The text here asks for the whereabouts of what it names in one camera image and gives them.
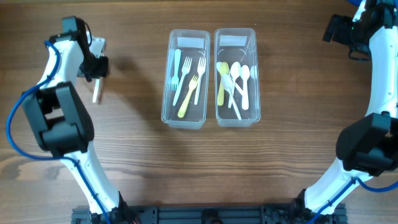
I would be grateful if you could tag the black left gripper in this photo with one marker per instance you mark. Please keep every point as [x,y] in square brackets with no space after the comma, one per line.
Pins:
[101,68]

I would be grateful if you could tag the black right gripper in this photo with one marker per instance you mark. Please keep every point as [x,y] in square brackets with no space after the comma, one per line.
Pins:
[344,22]

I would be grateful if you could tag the white plastic fork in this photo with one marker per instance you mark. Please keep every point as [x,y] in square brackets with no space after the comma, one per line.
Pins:
[185,70]
[96,90]
[200,70]

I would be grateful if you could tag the pale blue plastic fork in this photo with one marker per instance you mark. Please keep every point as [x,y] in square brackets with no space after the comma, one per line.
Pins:
[175,78]

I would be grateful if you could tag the beige plastic fork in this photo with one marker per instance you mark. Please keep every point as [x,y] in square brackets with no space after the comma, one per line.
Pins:
[191,87]

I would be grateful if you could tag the beige plastic spoon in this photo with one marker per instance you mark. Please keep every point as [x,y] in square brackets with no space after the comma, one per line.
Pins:
[220,99]

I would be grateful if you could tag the white thin plastic spoon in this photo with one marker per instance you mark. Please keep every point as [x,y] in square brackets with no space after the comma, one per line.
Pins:
[228,84]

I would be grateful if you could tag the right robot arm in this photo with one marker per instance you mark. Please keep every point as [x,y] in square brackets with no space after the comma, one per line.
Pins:
[368,147]

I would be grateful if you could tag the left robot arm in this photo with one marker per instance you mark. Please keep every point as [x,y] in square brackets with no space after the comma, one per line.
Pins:
[62,125]

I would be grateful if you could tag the clear plastic container left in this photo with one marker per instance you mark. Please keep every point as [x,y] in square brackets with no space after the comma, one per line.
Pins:
[194,44]

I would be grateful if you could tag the clear plastic container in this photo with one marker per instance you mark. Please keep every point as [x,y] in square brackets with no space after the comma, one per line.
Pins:
[194,44]
[241,107]

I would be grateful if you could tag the clear plastic container right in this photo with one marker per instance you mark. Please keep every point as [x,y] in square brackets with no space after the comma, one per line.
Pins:
[241,107]

